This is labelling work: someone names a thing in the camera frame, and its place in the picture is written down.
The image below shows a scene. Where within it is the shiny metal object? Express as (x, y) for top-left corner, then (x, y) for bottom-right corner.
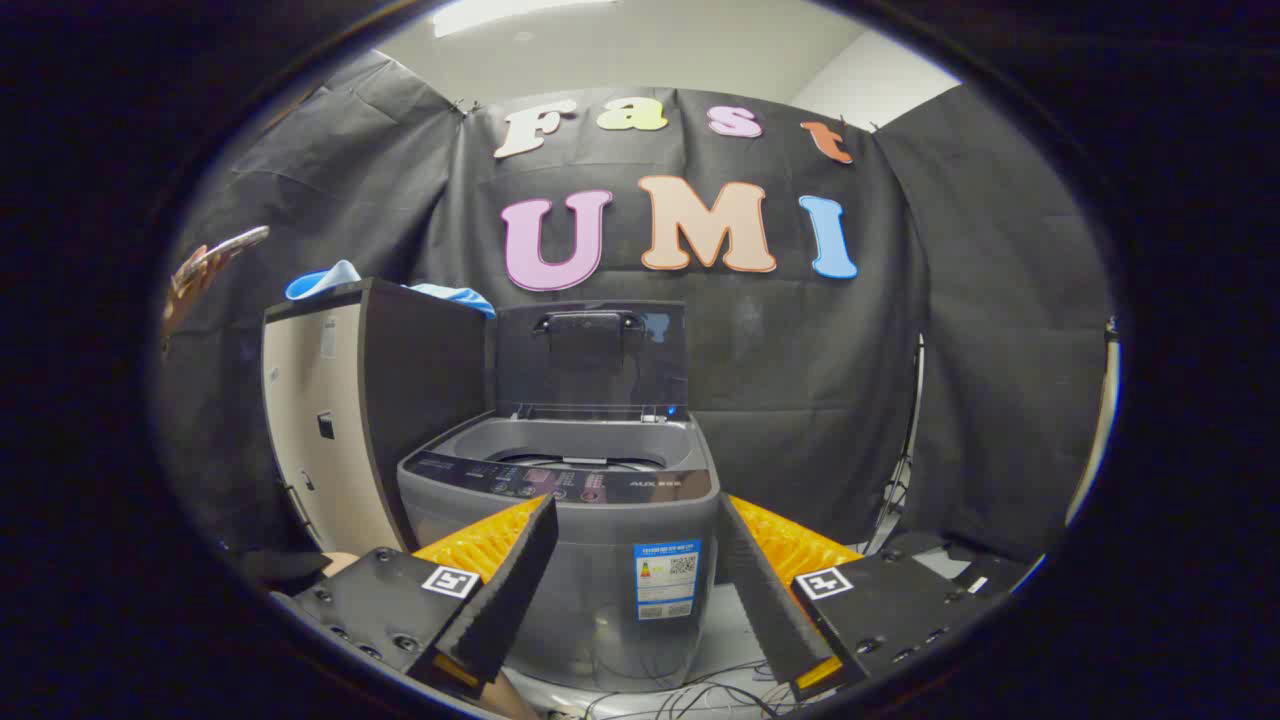
(163, 225), (271, 341)

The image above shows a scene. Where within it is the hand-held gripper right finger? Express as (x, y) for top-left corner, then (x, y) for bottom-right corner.
(717, 492), (1001, 701)

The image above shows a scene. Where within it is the grey washing machine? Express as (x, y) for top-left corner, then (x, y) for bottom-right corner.
(397, 415), (721, 693)

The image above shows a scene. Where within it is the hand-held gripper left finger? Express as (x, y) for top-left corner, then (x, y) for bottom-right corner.
(290, 493), (561, 701)

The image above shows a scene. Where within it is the dark brown and beige cabinet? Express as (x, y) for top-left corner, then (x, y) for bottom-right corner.
(262, 278), (491, 556)

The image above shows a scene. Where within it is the tangle of floor cables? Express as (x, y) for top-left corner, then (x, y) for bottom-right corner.
(560, 655), (801, 720)

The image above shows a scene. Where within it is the dark glass washing machine lid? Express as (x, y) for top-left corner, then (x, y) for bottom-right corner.
(485, 300), (691, 421)

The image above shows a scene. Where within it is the black backdrop cloth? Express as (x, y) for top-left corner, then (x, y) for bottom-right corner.
(155, 50), (1116, 561)

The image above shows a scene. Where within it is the light blue shirt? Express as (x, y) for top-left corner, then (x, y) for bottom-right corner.
(285, 260), (498, 319)

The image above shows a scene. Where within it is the cream padded pole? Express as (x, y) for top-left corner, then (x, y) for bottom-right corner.
(1065, 318), (1121, 526)

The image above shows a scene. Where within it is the thin light stand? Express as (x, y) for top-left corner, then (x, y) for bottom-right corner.
(880, 335), (926, 551)

